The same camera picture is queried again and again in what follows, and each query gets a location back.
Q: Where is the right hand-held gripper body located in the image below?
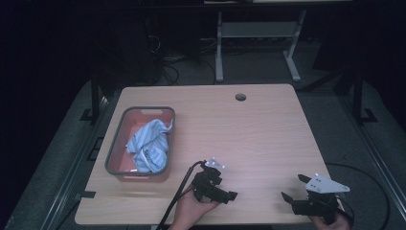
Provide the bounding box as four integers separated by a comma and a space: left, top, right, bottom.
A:
291, 172, 351, 225

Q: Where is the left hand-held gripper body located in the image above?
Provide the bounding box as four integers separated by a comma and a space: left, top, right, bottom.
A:
191, 156, 226, 203

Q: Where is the person's right hand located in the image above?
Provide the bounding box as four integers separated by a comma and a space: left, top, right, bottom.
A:
307, 196, 352, 230

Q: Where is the person's left hand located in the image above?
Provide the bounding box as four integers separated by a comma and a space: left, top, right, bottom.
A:
168, 187, 222, 230

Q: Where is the light blue striped cloth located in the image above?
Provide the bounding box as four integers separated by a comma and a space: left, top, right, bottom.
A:
125, 118, 174, 173

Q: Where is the red basket with grey rim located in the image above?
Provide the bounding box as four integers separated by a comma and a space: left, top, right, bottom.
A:
103, 105, 177, 184

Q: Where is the black metal stand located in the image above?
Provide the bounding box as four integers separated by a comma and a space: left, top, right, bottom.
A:
351, 68, 379, 125
79, 66, 103, 123

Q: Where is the right hand-held gripper black cable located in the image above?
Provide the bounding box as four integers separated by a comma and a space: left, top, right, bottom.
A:
325, 162, 392, 230

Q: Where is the grey floor rail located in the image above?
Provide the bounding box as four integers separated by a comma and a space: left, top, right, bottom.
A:
39, 95, 111, 230
337, 94, 406, 222

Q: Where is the bundle of floor cables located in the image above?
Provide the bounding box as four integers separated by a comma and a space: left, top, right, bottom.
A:
145, 33, 218, 86

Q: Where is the white metal desk frame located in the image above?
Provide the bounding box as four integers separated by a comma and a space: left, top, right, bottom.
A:
214, 9, 308, 83

